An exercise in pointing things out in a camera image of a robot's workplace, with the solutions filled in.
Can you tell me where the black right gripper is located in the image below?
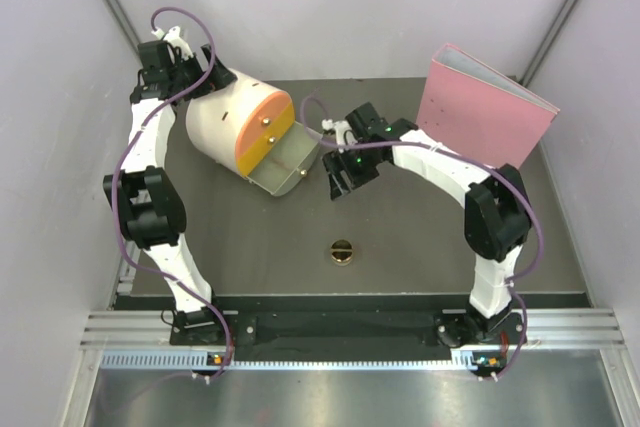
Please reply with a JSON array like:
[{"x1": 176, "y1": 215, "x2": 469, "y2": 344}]
[{"x1": 322, "y1": 142, "x2": 383, "y2": 203}]

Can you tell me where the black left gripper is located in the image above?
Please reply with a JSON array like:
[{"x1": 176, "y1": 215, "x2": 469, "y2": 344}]
[{"x1": 169, "y1": 46, "x2": 236, "y2": 102}]

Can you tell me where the grey bottom drawer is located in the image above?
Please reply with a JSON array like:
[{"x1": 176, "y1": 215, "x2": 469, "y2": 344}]
[{"x1": 248, "y1": 121, "x2": 321, "y2": 197}]

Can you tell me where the cream round drawer organizer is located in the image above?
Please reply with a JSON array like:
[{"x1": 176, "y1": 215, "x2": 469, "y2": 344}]
[{"x1": 186, "y1": 71, "x2": 283, "y2": 177}]

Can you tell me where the orange top drawer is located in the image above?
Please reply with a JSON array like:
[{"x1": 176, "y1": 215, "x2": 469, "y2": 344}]
[{"x1": 235, "y1": 91, "x2": 294, "y2": 155}]

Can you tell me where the yellow drawer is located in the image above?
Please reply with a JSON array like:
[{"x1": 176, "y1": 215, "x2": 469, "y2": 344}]
[{"x1": 235, "y1": 124, "x2": 293, "y2": 176}]

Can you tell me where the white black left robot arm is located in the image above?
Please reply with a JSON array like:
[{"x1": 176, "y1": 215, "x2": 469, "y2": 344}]
[{"x1": 103, "y1": 34, "x2": 233, "y2": 349}]

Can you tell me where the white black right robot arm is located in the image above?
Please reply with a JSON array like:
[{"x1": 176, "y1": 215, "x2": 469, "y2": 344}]
[{"x1": 322, "y1": 103, "x2": 532, "y2": 348}]

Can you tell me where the round gold compact jar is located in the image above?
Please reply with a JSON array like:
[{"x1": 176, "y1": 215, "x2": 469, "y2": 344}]
[{"x1": 329, "y1": 239, "x2": 354, "y2": 266}]

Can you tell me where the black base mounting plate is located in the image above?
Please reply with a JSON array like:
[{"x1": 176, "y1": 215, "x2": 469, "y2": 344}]
[{"x1": 169, "y1": 310, "x2": 529, "y2": 348}]

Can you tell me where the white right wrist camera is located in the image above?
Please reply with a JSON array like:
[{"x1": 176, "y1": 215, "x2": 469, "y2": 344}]
[{"x1": 322, "y1": 119, "x2": 357, "y2": 152}]

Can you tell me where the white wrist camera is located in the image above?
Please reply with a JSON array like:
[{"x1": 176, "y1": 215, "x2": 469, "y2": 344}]
[
  {"x1": 151, "y1": 26, "x2": 194, "y2": 60},
  {"x1": 322, "y1": 119, "x2": 357, "y2": 152}
]

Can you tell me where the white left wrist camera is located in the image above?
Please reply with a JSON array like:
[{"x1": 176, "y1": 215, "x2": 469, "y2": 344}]
[{"x1": 151, "y1": 26, "x2": 194, "y2": 60}]

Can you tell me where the pink ring binder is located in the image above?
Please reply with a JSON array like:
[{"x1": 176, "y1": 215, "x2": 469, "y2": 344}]
[{"x1": 416, "y1": 44, "x2": 559, "y2": 168}]

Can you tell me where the grey slotted cable duct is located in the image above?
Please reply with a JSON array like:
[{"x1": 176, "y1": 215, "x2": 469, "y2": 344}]
[{"x1": 99, "y1": 349, "x2": 504, "y2": 372}]

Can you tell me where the aluminium frame rail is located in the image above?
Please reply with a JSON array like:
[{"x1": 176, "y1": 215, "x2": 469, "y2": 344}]
[{"x1": 80, "y1": 308, "x2": 624, "y2": 349}]

